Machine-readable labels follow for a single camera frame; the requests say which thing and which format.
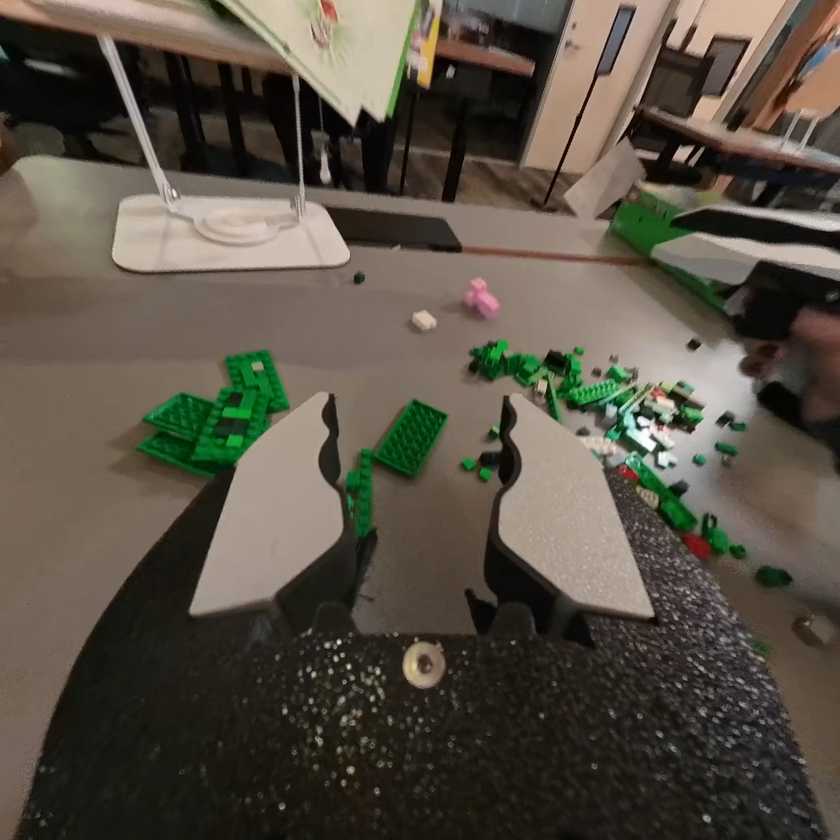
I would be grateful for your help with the person's right hand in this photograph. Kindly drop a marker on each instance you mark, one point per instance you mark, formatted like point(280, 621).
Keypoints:
point(820, 354)

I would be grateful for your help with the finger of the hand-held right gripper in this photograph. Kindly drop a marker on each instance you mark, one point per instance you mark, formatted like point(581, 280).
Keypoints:
point(774, 226)
point(709, 257)

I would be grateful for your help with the yellow box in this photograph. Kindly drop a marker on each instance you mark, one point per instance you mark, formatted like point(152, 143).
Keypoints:
point(425, 46)

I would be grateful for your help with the grey desk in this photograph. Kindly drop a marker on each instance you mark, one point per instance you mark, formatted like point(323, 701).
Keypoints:
point(98, 328)

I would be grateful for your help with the instruction booklet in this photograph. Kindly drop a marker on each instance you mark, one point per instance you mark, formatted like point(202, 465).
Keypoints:
point(328, 46)

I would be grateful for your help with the pink toy brick pig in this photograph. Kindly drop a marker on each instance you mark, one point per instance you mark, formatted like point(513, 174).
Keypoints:
point(481, 300)

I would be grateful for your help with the green cardboard box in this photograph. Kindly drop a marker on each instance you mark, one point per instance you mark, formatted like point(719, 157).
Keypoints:
point(649, 226)

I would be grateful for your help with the white toy brick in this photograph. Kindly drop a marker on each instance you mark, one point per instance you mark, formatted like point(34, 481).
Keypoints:
point(424, 320)

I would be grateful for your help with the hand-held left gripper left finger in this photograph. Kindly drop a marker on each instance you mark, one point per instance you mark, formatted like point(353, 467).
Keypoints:
point(275, 512)

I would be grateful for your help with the pile of toy bricks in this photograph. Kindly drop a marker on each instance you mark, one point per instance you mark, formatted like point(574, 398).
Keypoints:
point(630, 407)

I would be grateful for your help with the black phone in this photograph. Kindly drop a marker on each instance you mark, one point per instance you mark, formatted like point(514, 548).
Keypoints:
point(394, 229)

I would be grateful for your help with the long green brick strip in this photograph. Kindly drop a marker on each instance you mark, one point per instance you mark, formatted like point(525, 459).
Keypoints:
point(361, 492)

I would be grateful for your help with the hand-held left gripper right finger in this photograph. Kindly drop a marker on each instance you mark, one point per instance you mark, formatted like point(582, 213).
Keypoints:
point(564, 518)

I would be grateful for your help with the small grey brick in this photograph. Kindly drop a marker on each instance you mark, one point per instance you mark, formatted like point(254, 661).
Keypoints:
point(812, 630)

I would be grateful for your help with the black pole stand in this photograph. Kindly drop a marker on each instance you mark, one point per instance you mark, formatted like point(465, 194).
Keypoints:
point(577, 131)

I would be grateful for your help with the green studded brick plate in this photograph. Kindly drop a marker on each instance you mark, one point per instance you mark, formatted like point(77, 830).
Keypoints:
point(412, 438)

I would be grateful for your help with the wooden background table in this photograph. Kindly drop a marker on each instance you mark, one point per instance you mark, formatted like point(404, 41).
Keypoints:
point(485, 58)
point(741, 141)

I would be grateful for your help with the white book stand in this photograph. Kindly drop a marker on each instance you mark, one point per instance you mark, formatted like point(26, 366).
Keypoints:
point(229, 239)

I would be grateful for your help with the stack of green brick plates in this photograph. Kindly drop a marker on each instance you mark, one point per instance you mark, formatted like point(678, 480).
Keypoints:
point(210, 420)

